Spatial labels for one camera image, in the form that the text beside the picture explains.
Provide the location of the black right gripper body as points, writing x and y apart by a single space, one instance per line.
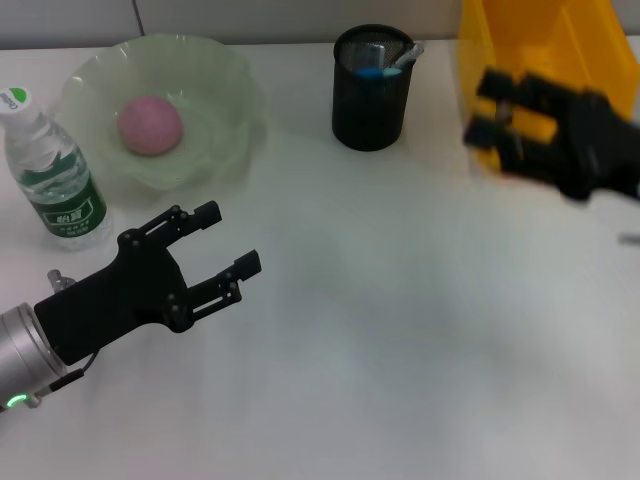
600 145

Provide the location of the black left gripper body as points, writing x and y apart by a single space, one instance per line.
120 300

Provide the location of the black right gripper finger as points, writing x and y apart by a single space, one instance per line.
500 85
485 132

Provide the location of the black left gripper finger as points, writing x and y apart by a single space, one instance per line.
250 262
207 212

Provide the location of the silver white pen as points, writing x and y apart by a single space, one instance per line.
407 57

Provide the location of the pink peach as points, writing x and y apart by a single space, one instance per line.
150 125

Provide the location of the clear bottle green label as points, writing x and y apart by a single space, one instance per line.
65 195

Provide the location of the blue scissors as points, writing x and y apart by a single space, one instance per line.
370 73

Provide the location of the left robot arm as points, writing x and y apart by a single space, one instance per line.
22 350

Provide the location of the green glass fruit plate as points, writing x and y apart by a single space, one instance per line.
215 75

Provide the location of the yellow plastic bin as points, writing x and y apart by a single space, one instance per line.
540 40

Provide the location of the black mesh cup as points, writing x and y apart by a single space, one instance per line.
372 115

